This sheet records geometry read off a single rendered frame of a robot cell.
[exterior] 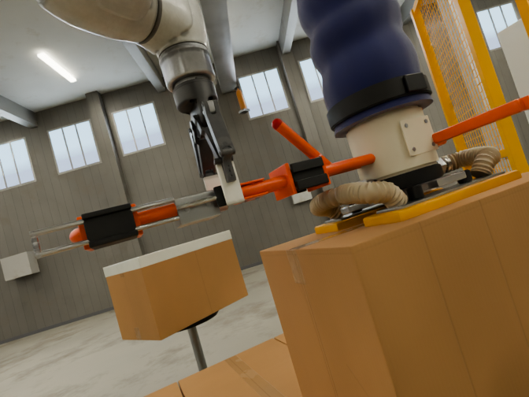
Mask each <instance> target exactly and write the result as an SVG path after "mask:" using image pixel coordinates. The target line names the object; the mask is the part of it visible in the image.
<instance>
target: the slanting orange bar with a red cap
mask: <svg viewBox="0 0 529 397"><path fill-rule="evenodd" d="M272 127H273V129H275V130H276V131H277V132H278V133H279V134H281V135H282V136H283V137H284V138H286V139H287V140H288V141H289V142H291V143H292V144H293V145H294V146H296V147H297V148H298V149H299V150H300V151H301V152H302V153H303V154H305V155H306V156H307V157H308V158H310V159H311V158H315V157H317V156H319V155H322V154H321V153H320V152H319V151H317V150H316V149H315V148H314V147H312V146H311V145H310V144H309V143H307V142H306V141H305V140H304V139H303V138H302V137H301V136H300V135H299V134H297V133H296V132H295V131H294V130H292V129H291V128H290V127H289V126H287V125H286V124H285V123H284V122H283V121H282V120H281V119H279V118H276V119H274V120H273V121H272ZM323 158H324V163H325V165H327V164H331V162H330V161H329V160H327V159H326V158H325V157H324V156H323Z"/></svg>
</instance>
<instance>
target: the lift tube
mask: <svg viewBox="0 0 529 397"><path fill-rule="evenodd" d="M297 8H298V18H299V21H300V24H301V27H302V29H303V31H304V32H305V34H306V35H307V36H308V37H309V39H310V57H311V59H312V62H313V64H314V66H315V68H316V69H317V71H318V72H319V73H320V75H321V76H322V84H323V96H324V102H325V106H326V107H327V111H329V109H330V108H331V107H332V106H334V105H335V104H337V103H338V102H340V101H341V100H343V99H344V98H346V97H348V96H350V95H352V94H353V93H356V92H358V91H360V90H362V89H364V88H366V87H369V86H372V85H373V84H376V83H379V82H382V81H384V80H388V79H391V78H395V77H397V76H403V75H407V74H413V73H418V72H420V63H419V58H418V55H417V52H416V49H415V47H414V45H413V44H412V41H411V40H410V39H409V37H408V36H407V35H406V34H405V33H404V31H403V22H402V18H401V8H400V4H399V2H398V0H297ZM432 102H433V99H432V97H431V96H430V95H429V94H428V93H417V94H413V95H407V96H404V97H400V98H396V99H393V100H390V101H388V102H384V103H382V104H379V105H377V106H373V107H372V108H369V109H366V110H364V111H362V112H360V113H358V114H356V115H354V116H352V117H350V118H348V119H346V120H345V121H343V122H342V123H341V124H339V125H338V126H336V127H335V138H346V134H347V133H348V131H349V130H350V129H351V128H352V127H354V126H355V125H357V124H360V123H361V122H363V121H366V120H367V119H370V118H372V117H375V116H378V115H380V114H382V113H386V112H389V111H391V110H394V109H399V108H401V107H406V106H418V107H422V109H425V108H427V107H428V106H429V105H430V104H431V103H432Z"/></svg>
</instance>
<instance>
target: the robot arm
mask: <svg viewBox="0 0 529 397"><path fill-rule="evenodd" d="M36 1H37V2H38V4H39V6H40V7H41V8H42V9H44V10H45V11H47V12H48V13H49V14H51V15H52V16H54V17H56V18H57V19H58V20H61V21H63V22H65V23H66V24H69V25H72V26H73V27H75V28H78V29H81V30H83V31H86V32H90V33H92V34H95V35H99V36H101V37H104V38H107V39H113V40H117V41H126V42H130V43H135V44H137V45H139V46H141V47H143V48H145V49H146V50H148V51H149V52H151V54H154V55H157V57H158V60H159V65H160V67H161V70H162V73H163V76H164V79H165V84H166V87H167V88H168V90H169V91H171V92H172V94H173V97H174V100H175V103H176V108H177V109H178V111H179V112H181V113H186V114H188V115H190V116H191V121H190V127H191V128H188V132H189V134H190V137H191V142H192V145H193V149H194V155H195V159H196V162H197V167H198V172H199V176H200V178H203V180H204V183H205V188H206V191H210V190H213V188H214V187H217V186H220V185H221V187H222V190H223V193H224V197H225V200H226V203H227V205H226V206H222V207H220V212H222V211H225V210H228V206H231V205H234V204H238V203H240V202H245V199H244V196H243V193H242V189H241V186H240V183H239V178H238V175H237V172H236V169H235V165H234V162H233V154H235V147H234V145H233V142H232V141H231V137H230V135H229V133H228V130H227V127H226V125H225V123H224V119H223V118H222V115H221V113H220V107H219V104H218V97H217V94H216V89H215V87H214V83H213V81H214V80H215V77H216V76H215V72H214V70H213V65H212V62H211V59H210V55H209V51H208V48H207V44H206V30H205V23H204V20H203V17H202V12H201V10H200V7H199V5H198V1H197V0H36ZM213 155H214V156H215V158H214V159H213ZM215 165H216V170H217V173H216V170H215ZM206 170H207V171H206Z"/></svg>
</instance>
